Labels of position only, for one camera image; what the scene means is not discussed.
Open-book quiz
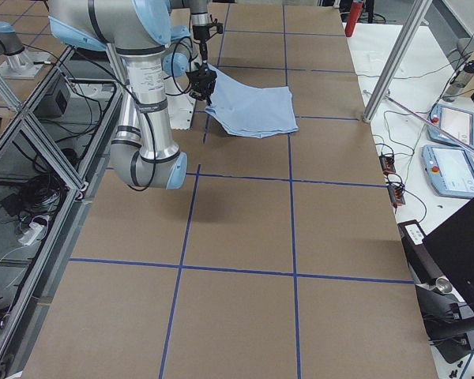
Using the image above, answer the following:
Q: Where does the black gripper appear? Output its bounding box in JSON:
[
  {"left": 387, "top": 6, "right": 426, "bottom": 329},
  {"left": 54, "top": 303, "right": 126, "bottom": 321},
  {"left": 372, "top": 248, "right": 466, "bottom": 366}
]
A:
[
  {"left": 197, "top": 35, "right": 210, "bottom": 64},
  {"left": 187, "top": 65, "right": 216, "bottom": 103}
]

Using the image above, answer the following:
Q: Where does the light blue t-shirt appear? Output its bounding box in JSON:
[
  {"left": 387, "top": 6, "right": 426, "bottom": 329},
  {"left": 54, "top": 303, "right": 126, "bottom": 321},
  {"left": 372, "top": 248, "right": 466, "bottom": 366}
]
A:
[{"left": 205, "top": 70, "right": 299, "bottom": 138}]

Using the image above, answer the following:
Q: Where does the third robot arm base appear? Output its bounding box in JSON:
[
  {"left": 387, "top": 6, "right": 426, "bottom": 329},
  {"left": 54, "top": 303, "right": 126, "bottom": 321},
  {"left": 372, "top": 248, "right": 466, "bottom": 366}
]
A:
[{"left": 0, "top": 21, "right": 51, "bottom": 79}]

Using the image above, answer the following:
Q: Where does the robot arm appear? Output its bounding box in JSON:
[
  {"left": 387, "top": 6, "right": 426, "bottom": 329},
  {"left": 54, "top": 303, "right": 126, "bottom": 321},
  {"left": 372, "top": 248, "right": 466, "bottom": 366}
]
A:
[
  {"left": 49, "top": 1, "right": 222, "bottom": 190},
  {"left": 181, "top": 0, "right": 213, "bottom": 63}
]

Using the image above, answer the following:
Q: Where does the grey electronics box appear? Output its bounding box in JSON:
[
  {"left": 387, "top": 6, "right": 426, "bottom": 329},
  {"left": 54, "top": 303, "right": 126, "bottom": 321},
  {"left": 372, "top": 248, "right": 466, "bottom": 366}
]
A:
[{"left": 34, "top": 77, "right": 70, "bottom": 118}]

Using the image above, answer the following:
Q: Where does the red cylinder tube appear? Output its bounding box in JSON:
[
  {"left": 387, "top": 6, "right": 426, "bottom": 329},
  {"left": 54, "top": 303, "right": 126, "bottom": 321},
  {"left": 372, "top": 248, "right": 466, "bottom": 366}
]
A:
[{"left": 344, "top": 0, "right": 364, "bottom": 38}]

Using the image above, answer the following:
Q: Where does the far orange terminal block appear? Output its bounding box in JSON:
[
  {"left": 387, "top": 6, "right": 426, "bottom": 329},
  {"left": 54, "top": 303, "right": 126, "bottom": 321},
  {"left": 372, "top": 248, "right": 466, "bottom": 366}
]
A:
[{"left": 379, "top": 155, "right": 396, "bottom": 174}]

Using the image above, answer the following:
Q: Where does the orange terminal block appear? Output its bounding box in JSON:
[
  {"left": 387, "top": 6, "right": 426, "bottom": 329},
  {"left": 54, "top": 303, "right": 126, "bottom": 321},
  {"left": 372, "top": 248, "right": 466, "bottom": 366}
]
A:
[
  {"left": 386, "top": 183, "right": 405, "bottom": 208},
  {"left": 379, "top": 155, "right": 396, "bottom": 174}
]

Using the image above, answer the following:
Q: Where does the white power strip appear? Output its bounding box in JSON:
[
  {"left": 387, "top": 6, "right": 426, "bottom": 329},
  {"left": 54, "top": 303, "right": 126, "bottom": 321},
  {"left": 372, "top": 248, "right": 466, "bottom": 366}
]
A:
[{"left": 18, "top": 221, "right": 47, "bottom": 246}]

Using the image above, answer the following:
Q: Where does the near orange terminal block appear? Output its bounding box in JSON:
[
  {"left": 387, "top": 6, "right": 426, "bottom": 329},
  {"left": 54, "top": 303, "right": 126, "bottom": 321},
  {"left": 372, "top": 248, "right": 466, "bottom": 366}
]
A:
[{"left": 386, "top": 183, "right": 405, "bottom": 208}]

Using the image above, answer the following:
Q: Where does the far teach pendant tablet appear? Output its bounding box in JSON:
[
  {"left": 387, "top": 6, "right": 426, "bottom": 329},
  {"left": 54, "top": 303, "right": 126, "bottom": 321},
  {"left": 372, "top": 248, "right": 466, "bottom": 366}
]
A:
[{"left": 431, "top": 104, "right": 474, "bottom": 148}]

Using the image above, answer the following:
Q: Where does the teach pendant tablet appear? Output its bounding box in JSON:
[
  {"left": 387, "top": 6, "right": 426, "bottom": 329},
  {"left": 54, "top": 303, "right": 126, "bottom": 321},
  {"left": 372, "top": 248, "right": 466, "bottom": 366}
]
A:
[
  {"left": 421, "top": 145, "right": 474, "bottom": 199},
  {"left": 431, "top": 104, "right": 474, "bottom": 148}
]

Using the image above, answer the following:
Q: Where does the near teach pendant tablet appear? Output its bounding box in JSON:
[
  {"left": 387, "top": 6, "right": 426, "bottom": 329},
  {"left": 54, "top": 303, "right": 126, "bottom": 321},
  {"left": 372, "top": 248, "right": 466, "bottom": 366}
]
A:
[{"left": 421, "top": 145, "right": 474, "bottom": 199}]

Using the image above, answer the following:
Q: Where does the black box white label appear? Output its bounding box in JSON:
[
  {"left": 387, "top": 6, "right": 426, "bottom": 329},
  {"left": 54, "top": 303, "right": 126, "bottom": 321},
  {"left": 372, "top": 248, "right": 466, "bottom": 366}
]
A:
[{"left": 397, "top": 220, "right": 453, "bottom": 295}]

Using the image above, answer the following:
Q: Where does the black monitor with stand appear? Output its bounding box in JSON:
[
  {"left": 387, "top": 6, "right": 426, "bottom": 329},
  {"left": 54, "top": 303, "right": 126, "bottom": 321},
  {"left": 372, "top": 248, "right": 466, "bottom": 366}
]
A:
[{"left": 416, "top": 198, "right": 474, "bottom": 363}]

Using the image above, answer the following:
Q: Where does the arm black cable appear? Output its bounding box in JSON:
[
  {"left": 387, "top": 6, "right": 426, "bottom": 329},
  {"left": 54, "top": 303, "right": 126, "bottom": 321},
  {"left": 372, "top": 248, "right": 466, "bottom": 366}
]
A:
[{"left": 69, "top": 37, "right": 201, "bottom": 190}]

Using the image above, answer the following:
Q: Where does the aluminium frame rack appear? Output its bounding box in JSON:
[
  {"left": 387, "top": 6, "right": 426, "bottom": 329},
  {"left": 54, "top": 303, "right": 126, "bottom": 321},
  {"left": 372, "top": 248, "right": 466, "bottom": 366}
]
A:
[{"left": 0, "top": 46, "right": 122, "bottom": 378}]

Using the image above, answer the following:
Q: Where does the aluminium frame post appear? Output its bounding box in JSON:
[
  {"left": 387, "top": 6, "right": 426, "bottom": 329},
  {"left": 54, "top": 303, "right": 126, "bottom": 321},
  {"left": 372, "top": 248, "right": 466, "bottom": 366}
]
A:
[{"left": 363, "top": 0, "right": 432, "bottom": 123}]

